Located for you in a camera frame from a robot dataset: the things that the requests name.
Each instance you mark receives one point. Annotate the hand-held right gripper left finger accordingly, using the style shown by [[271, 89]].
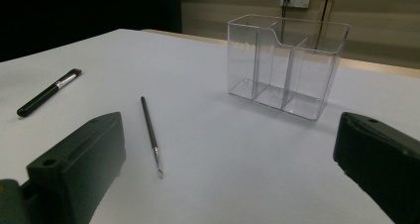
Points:
[[79, 161]]

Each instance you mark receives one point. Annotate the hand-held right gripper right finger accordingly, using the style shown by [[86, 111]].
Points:
[[379, 164]]

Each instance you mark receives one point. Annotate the thick black pen silver band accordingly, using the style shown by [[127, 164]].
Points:
[[39, 99]]

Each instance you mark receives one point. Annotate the thin black pen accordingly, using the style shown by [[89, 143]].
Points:
[[149, 125]]

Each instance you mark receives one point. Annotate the clear acrylic organizer box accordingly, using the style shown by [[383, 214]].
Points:
[[244, 52]]

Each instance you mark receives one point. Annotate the white table sheet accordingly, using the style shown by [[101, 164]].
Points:
[[214, 151]]

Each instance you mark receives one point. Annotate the white wall socket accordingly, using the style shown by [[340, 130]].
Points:
[[297, 0]]

